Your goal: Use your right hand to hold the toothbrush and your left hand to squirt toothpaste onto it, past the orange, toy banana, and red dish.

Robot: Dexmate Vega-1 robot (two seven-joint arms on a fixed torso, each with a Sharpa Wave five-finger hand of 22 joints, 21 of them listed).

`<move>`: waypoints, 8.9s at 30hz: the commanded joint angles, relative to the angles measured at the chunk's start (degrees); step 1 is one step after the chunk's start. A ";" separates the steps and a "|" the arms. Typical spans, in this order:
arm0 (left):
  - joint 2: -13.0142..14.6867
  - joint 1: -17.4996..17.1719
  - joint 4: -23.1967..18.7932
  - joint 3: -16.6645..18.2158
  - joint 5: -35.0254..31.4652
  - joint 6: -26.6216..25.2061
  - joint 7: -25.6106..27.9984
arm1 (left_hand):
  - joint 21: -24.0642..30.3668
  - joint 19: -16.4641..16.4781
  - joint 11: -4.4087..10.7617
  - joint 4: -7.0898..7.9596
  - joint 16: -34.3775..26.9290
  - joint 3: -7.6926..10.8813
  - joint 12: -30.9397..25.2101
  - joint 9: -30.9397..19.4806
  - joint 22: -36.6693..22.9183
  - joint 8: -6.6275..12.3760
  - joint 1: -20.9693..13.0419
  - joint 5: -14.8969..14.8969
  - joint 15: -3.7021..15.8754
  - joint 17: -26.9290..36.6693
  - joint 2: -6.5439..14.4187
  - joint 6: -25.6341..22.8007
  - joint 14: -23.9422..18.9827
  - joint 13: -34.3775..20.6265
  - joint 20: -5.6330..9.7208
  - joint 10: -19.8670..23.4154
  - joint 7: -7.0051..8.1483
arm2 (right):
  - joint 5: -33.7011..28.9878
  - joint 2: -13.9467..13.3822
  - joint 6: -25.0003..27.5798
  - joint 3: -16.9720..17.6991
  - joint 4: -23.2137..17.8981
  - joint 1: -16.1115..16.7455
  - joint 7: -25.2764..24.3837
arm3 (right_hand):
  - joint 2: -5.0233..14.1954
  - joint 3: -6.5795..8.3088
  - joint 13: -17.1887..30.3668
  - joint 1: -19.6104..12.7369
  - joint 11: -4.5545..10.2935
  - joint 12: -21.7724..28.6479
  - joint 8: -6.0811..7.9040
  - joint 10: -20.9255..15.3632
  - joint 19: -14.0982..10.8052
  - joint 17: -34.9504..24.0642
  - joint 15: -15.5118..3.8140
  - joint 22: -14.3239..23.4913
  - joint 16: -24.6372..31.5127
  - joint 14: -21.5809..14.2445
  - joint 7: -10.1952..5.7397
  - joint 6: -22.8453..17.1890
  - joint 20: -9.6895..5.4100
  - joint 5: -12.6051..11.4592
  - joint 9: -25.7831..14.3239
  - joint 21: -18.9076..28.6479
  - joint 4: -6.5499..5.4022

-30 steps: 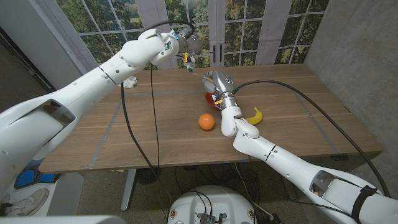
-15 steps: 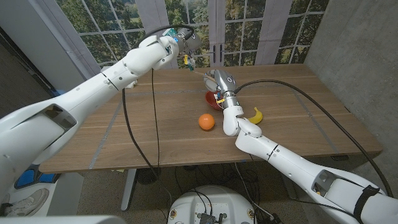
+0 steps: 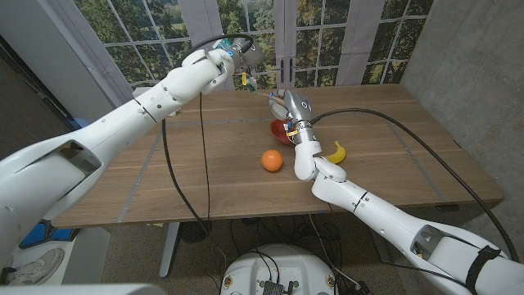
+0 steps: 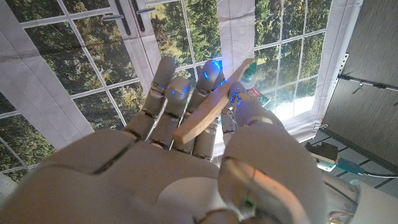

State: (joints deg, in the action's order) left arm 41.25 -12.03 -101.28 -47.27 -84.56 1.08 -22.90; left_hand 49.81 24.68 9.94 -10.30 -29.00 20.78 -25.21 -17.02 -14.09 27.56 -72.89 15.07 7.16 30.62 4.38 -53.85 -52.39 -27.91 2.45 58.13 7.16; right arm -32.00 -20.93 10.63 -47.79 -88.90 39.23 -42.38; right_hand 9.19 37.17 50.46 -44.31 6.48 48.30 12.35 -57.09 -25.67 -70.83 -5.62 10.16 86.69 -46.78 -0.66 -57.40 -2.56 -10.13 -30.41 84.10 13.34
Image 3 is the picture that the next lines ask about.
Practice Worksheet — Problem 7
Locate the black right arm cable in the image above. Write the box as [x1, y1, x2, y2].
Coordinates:
[310, 107, 520, 263]

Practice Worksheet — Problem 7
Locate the white robot torso base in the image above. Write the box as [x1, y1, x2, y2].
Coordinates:
[219, 243, 337, 295]

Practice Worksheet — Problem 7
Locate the red bowl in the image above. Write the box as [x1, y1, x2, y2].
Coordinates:
[269, 118, 296, 147]

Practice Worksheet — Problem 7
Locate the round black floor fan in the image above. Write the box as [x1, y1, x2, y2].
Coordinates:
[179, 220, 213, 244]

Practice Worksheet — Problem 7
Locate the white robot chest panel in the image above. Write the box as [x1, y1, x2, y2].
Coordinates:
[0, 284, 167, 295]

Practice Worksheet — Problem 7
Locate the grey table leg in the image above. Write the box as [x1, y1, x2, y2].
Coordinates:
[368, 233, 394, 264]

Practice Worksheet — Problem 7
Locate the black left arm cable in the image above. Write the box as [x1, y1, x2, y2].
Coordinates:
[161, 33, 255, 263]

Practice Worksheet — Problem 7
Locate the yellow toy banana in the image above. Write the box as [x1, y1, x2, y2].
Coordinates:
[325, 140, 347, 165]

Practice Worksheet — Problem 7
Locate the white floor cable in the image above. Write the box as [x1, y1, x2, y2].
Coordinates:
[309, 215, 361, 288]

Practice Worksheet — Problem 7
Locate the wooden toothbrush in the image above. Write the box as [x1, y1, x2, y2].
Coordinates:
[255, 90, 286, 103]

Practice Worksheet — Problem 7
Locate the white sneaker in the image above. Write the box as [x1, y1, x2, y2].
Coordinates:
[3, 247, 66, 287]

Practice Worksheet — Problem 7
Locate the printed window backdrop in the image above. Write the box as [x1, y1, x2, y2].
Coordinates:
[73, 0, 435, 93]

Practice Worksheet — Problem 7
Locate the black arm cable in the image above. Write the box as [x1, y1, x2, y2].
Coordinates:
[161, 33, 255, 263]
[310, 107, 520, 263]

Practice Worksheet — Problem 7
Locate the orange fruit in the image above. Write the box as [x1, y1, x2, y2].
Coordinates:
[260, 148, 284, 172]

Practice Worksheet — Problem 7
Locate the blue black foot pad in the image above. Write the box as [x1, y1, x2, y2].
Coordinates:
[20, 219, 77, 250]

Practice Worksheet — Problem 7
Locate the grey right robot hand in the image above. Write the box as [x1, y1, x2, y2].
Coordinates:
[268, 88, 323, 145]

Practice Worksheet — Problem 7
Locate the white table leg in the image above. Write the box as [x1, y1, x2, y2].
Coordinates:
[158, 221, 181, 279]

